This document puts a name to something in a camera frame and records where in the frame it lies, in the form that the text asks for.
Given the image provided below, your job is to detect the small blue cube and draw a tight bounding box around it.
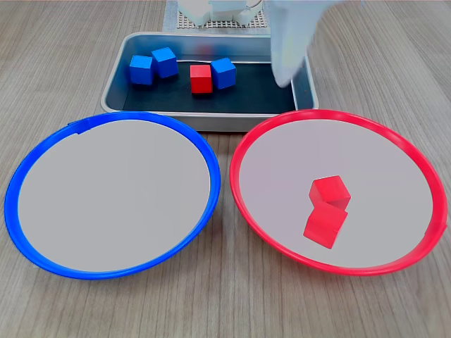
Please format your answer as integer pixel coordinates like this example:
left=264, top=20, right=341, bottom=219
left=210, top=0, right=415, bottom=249
left=129, top=54, right=154, bottom=86
left=151, top=46, right=179, bottom=79
left=210, top=57, right=237, bottom=90

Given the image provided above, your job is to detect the small red cube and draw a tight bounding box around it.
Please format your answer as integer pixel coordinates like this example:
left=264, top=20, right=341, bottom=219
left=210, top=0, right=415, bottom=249
left=302, top=201, right=349, bottom=250
left=308, top=175, right=352, bottom=211
left=189, top=64, right=214, bottom=95

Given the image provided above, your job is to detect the black tray mat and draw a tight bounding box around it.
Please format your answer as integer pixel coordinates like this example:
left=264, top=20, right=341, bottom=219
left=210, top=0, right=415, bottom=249
left=121, top=59, right=299, bottom=114

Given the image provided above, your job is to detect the steel tray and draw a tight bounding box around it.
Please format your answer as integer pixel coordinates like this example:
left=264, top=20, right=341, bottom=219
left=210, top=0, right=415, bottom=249
left=100, top=31, right=320, bottom=133

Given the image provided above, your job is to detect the translucent plastic sheet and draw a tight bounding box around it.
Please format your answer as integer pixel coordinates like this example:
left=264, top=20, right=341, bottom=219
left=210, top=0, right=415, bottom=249
left=163, top=0, right=274, bottom=36

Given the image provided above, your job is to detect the red-rimmed white plate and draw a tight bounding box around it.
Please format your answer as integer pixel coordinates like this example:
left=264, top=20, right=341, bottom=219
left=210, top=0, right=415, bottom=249
left=229, top=108, right=449, bottom=277

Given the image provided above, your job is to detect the blue-rimmed white plate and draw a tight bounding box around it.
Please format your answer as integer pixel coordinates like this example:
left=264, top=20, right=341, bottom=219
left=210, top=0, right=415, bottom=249
left=4, top=111, right=222, bottom=281

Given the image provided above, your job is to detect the pale perforated base plate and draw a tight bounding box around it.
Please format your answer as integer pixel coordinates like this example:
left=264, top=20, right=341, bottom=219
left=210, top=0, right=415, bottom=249
left=175, top=9, right=268, bottom=30

